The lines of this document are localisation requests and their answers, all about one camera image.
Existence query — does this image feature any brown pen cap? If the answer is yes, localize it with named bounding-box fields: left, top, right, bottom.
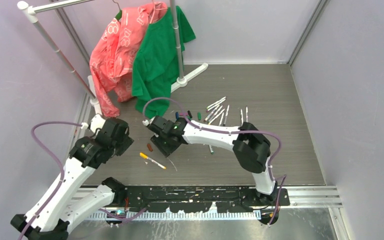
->
left=147, top=143, right=153, bottom=152

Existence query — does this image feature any black pen cap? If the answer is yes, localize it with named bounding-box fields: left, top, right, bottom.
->
left=187, top=110, right=193, bottom=119

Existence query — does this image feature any small marker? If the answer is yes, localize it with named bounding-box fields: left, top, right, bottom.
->
left=206, top=96, right=227, bottom=112

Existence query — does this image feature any white clothes rack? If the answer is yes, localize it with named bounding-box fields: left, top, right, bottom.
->
left=16, top=0, right=209, bottom=117

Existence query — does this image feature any purple cap marker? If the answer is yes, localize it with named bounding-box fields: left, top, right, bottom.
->
left=203, top=104, right=223, bottom=122

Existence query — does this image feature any grey clear cap marker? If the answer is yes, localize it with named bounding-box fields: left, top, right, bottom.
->
left=208, top=145, right=214, bottom=155

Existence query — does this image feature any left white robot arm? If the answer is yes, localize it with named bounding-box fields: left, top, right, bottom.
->
left=10, top=113, right=134, bottom=240

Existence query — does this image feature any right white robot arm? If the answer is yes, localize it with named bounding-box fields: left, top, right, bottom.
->
left=142, top=116, right=278, bottom=206

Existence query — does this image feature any orange cap marker lower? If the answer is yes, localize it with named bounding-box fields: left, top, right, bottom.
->
left=139, top=152, right=167, bottom=170

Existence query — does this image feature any orange cap marker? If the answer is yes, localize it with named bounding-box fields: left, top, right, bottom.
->
left=139, top=152, right=167, bottom=170
left=218, top=111, right=225, bottom=126

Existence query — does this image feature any orange cap marker upper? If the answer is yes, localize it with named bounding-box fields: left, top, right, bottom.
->
left=218, top=111, right=225, bottom=126

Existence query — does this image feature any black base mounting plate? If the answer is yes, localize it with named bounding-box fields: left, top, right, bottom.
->
left=109, top=185, right=290, bottom=214

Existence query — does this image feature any green t-shirt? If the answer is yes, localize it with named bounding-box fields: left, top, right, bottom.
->
left=132, top=9, right=180, bottom=112

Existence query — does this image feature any pink patterned shirt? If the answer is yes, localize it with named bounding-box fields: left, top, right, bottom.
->
left=89, top=1, right=168, bottom=117

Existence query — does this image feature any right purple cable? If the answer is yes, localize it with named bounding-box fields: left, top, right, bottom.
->
left=142, top=96, right=287, bottom=228

